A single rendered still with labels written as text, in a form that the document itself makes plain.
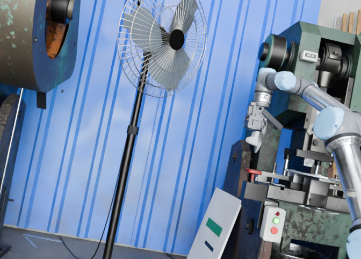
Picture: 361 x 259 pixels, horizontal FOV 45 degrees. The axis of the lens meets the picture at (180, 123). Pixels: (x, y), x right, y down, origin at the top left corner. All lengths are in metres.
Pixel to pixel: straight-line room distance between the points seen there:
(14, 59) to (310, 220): 1.41
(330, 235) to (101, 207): 1.73
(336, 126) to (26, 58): 1.20
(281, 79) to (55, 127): 1.88
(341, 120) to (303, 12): 2.16
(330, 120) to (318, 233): 0.69
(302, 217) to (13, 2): 1.46
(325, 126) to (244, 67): 1.89
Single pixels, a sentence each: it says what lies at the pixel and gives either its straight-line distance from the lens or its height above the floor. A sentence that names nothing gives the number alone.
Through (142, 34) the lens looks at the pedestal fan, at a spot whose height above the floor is 1.27.
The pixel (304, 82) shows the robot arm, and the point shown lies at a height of 1.16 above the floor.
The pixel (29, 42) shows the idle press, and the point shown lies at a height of 1.08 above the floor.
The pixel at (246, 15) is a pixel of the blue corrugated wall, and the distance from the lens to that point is 3.39.
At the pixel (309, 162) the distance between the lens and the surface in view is 2.20.
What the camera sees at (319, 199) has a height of 0.69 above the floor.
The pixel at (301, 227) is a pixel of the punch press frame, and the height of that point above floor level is 0.55.
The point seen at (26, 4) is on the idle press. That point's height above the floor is 1.21.
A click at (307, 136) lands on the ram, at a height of 0.96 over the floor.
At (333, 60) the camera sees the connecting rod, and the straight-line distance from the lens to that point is 2.21.
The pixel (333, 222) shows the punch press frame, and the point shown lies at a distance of 2.04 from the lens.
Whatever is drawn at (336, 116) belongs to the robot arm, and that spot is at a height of 0.99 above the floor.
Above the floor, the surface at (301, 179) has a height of 0.75.
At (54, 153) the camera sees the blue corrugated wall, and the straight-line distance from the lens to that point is 3.20.
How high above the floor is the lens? 0.81
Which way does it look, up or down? 3 degrees up
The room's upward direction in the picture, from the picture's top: 11 degrees clockwise
